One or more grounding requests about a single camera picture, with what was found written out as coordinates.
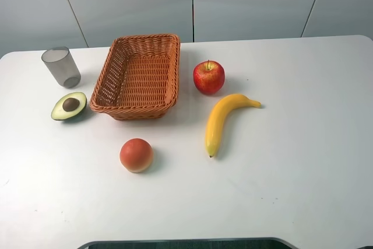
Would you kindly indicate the halved avocado with pit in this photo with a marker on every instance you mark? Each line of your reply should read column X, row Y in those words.
column 69, row 106

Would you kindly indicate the grey translucent plastic cup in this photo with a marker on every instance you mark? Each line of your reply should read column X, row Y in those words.
column 61, row 65

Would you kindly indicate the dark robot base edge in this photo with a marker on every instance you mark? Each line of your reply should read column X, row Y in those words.
column 266, row 242

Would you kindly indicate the yellow banana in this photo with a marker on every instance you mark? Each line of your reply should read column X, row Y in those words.
column 217, row 117

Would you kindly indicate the red apple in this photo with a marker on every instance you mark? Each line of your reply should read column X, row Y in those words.
column 209, row 77

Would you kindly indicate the round orange bread bun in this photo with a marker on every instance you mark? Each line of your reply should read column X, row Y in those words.
column 136, row 155

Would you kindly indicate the brown wicker basket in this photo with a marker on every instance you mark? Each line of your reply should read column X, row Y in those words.
column 140, row 77

